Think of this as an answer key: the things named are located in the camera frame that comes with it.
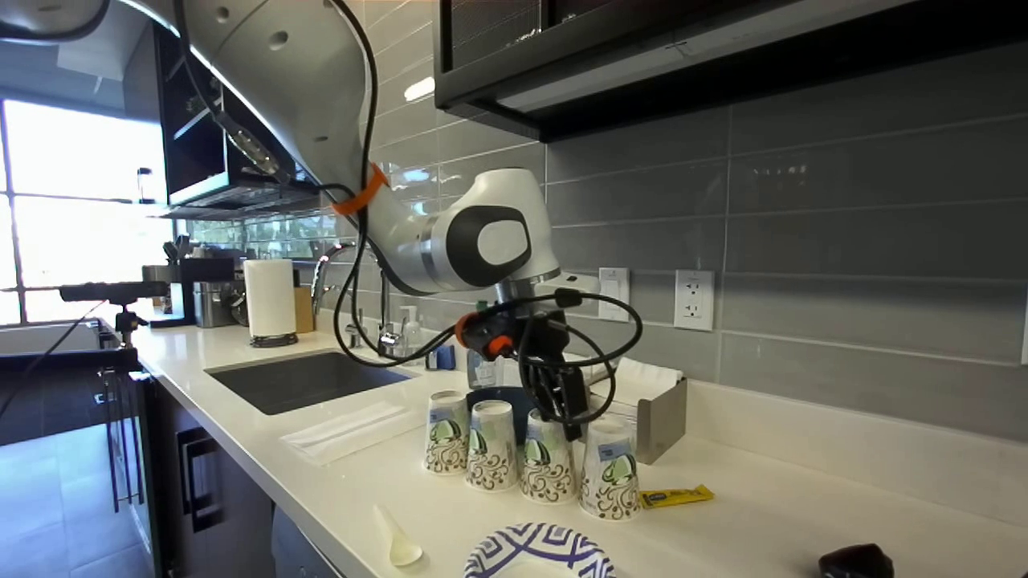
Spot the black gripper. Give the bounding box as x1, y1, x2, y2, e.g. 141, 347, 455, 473
513, 288, 586, 439

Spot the patterned paper cup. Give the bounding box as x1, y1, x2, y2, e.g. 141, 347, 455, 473
425, 390, 470, 473
519, 409, 576, 499
467, 400, 517, 491
581, 419, 638, 519

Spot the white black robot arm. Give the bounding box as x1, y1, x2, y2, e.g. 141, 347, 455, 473
125, 0, 559, 295

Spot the blue bowl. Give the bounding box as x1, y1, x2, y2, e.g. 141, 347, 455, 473
467, 386, 536, 439

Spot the clear napkin holder box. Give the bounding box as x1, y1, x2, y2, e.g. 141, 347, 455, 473
583, 358, 688, 465

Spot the blue patterned paper plate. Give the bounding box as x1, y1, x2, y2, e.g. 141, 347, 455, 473
461, 519, 616, 578

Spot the yellow sachet packet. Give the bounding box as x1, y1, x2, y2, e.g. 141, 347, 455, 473
638, 484, 712, 509

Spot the white plastic spoon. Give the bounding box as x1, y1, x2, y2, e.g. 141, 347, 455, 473
372, 505, 425, 568

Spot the chrome faucet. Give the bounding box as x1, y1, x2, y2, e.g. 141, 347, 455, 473
311, 239, 363, 348

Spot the kitchen sink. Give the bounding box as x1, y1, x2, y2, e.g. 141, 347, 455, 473
211, 353, 403, 414

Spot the paper towel roll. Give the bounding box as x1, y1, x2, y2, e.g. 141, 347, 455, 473
244, 261, 295, 347

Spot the black upper cabinet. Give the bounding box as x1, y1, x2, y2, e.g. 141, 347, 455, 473
433, 0, 1028, 142

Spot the small black object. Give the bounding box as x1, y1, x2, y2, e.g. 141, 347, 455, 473
819, 541, 892, 578

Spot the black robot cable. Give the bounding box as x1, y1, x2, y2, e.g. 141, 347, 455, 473
318, 0, 650, 431

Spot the white wall outlet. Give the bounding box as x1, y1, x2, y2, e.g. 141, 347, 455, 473
597, 267, 630, 321
673, 269, 712, 330

